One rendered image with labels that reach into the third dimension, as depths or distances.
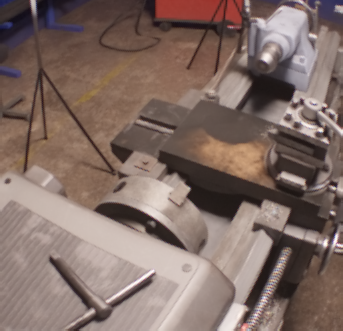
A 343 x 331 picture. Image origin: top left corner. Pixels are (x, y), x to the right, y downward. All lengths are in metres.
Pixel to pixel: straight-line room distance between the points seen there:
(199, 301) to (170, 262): 0.08
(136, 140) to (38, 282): 0.99
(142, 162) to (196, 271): 0.86
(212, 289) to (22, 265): 0.30
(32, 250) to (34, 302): 0.10
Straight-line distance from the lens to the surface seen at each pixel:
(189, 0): 4.17
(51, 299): 0.62
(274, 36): 1.74
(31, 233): 0.70
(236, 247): 1.30
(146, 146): 1.52
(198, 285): 0.63
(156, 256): 0.65
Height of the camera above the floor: 1.87
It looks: 43 degrees down
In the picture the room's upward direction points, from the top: straight up
